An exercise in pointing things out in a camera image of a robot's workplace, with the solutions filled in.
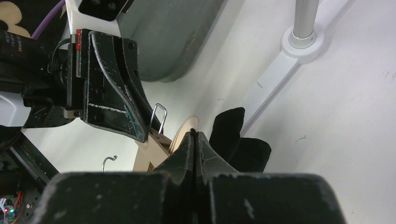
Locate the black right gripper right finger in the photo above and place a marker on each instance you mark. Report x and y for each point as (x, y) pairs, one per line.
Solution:
(226, 196)

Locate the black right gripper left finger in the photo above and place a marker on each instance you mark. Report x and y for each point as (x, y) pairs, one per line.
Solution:
(161, 196)

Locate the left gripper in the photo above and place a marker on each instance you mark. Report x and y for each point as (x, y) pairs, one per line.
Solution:
(103, 85)

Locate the black underwear white waistband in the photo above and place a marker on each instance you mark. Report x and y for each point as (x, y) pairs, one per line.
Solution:
(227, 151)

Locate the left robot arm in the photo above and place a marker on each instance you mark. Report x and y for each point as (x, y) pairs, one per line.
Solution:
(38, 80)

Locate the grey plastic basin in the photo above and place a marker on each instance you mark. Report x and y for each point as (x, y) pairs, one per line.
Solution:
(169, 34)

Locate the black floral plush blanket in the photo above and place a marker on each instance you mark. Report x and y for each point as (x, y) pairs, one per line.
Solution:
(23, 17)

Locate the white right pole base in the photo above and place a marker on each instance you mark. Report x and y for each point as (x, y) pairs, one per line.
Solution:
(284, 64)

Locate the right metal rack pole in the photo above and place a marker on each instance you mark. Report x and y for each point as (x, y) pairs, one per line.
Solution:
(303, 34)

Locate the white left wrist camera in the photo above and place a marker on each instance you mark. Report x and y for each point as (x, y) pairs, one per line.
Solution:
(97, 15)

